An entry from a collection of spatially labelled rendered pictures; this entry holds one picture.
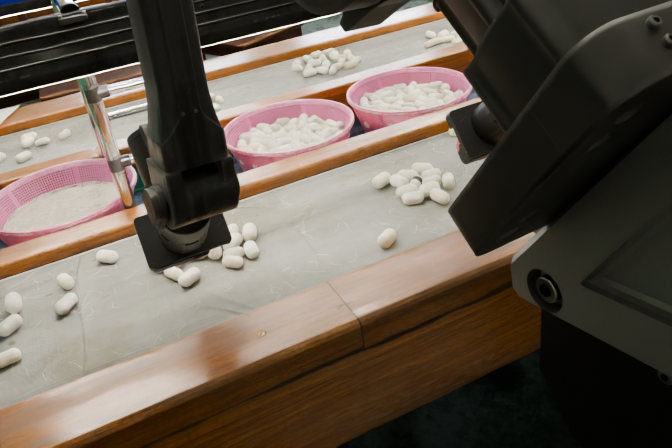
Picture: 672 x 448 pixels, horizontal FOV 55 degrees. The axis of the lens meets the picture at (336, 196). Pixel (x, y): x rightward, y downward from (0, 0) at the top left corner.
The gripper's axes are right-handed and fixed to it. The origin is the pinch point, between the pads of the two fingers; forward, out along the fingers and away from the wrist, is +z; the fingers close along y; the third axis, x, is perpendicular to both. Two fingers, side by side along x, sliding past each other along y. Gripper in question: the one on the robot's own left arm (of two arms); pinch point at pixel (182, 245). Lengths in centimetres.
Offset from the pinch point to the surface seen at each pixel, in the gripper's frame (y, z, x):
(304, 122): -35, 38, -23
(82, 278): 13.9, 14.4, -2.9
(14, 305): 22.9, 10.4, -1.6
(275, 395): -3.3, -9.7, 21.8
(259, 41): -80, 191, -117
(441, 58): -75, 44, -31
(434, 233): -33.8, -1.0, 10.6
